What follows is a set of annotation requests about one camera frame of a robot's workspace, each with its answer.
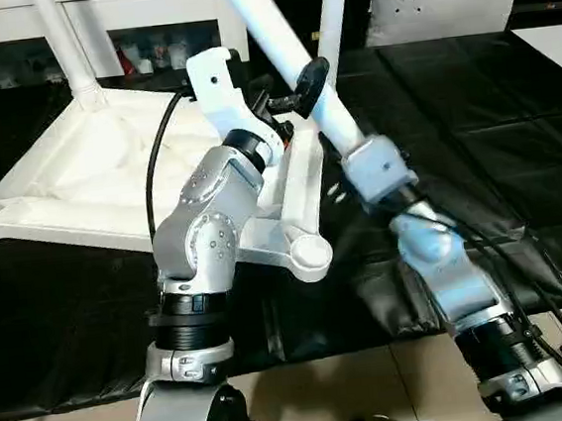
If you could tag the black box with gold label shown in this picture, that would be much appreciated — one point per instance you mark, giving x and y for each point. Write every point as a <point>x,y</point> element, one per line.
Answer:
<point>290,0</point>

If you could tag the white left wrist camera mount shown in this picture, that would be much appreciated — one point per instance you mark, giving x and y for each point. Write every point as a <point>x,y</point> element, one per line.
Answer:
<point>219,87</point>

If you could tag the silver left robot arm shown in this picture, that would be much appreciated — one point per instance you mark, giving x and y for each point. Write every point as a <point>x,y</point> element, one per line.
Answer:
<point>202,218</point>

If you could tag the white plastic table top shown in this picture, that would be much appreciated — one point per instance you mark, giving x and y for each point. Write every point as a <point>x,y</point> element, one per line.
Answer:
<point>84,179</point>

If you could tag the black bar with red mark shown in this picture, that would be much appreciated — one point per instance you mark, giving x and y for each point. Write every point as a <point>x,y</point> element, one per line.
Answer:
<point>546,13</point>

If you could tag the black work mat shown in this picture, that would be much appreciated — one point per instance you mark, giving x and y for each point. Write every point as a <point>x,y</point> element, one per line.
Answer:
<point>477,127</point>

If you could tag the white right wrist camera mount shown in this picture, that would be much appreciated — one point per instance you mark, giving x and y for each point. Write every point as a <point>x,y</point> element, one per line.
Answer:
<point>379,166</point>

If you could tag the white glass-door cabinet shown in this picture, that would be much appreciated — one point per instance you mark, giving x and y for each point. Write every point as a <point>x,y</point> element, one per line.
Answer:
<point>152,9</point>

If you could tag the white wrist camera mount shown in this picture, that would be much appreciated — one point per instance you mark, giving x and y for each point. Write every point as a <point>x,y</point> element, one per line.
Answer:
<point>219,87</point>
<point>379,166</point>

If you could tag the white flat board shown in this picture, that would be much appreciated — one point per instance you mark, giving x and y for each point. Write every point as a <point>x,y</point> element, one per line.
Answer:
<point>554,47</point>

